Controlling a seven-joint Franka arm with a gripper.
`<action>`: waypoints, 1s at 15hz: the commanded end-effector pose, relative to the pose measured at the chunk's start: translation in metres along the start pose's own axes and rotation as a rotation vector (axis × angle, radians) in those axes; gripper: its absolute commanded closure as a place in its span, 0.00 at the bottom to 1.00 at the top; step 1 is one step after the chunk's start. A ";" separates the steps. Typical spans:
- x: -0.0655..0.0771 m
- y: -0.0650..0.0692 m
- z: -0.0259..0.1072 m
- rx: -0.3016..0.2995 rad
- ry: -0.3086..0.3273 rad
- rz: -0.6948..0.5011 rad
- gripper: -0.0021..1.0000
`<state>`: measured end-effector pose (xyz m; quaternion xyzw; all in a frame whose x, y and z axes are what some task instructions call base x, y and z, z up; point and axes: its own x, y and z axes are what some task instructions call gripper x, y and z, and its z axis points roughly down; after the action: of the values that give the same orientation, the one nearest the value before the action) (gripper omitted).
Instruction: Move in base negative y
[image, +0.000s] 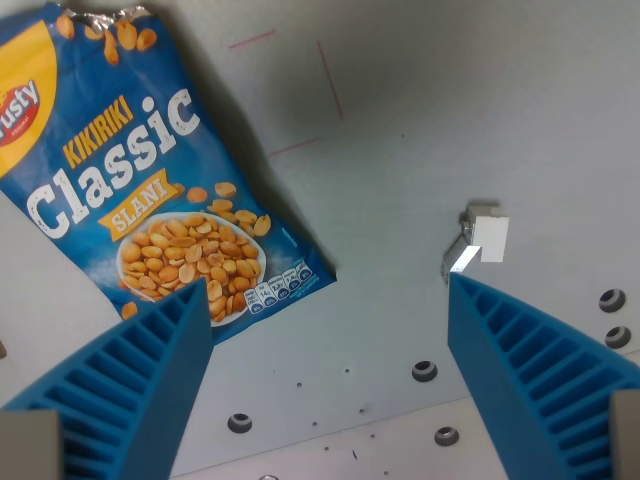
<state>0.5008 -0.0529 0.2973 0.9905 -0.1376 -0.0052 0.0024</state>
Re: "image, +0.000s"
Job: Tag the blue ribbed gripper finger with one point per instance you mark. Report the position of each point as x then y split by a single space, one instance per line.
140 380
530 370

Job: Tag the blue Classic peanut bag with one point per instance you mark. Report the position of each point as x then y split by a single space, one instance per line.
135 170

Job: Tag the white metal hinge bracket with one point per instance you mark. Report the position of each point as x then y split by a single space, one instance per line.
481 240

